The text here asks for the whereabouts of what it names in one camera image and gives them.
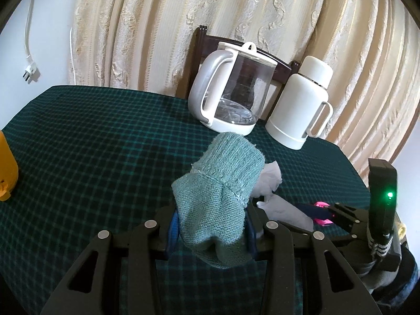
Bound pink ring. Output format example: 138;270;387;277
310;201;333;226

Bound white power plug with cable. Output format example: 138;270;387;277
22;0;41;84

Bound thin white cable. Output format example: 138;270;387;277
67;28;77;86

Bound teal knitted sock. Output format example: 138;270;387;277
171;132;266;269

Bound yellow plastic object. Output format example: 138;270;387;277
0;130;20;202

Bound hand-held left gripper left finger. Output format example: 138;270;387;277
41;199;181;315

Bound person's right forearm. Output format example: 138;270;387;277
372;246;420;306

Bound glass kettle with white handle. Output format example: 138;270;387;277
188;41;279;136

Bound white thermos flask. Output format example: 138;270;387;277
265;56;333;150

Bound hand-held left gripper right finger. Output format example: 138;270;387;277
245;203;383;315

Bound dark wooden chair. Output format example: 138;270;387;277
175;25;301;122

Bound cream patterned curtain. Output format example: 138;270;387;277
67;0;420;184

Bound green plaid tablecloth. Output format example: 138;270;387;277
0;85;373;315

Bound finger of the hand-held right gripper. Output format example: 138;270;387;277
296;204;333;220

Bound light grey cloth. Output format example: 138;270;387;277
251;161;315;233

